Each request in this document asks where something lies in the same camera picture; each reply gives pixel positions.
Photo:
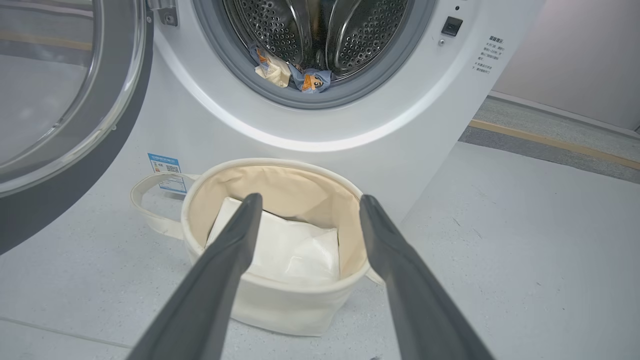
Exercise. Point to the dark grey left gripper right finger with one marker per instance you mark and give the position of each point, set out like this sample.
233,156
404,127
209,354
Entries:
415,295

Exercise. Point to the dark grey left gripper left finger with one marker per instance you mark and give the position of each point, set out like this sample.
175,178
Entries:
210,290

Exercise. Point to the washing machine round door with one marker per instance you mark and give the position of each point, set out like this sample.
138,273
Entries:
75,170

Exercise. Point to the blue cartoon-print cloth garment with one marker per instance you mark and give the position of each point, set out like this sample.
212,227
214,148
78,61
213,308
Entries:
310,80

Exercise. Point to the cream canvas laundry basket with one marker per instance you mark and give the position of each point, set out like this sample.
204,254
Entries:
285,307

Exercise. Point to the white pad in basket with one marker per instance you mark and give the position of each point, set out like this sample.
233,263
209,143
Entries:
295,250

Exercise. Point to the white washing machine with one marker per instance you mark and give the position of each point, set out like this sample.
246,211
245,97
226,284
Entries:
400,115

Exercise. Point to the grey rubber door gasket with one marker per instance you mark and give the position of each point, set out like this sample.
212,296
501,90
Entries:
220,55

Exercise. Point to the steel washer drum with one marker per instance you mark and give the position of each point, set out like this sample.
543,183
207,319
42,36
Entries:
370,35

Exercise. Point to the dark grey square plastic block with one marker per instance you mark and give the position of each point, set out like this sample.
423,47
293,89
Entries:
451,26

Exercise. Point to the metal door hinge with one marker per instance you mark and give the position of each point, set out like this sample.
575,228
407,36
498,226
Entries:
167,17

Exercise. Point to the blue energy label sticker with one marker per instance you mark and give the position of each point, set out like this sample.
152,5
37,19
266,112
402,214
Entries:
167,172

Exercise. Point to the yellow floor edge strip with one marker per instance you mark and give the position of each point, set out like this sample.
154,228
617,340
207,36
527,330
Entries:
550,142

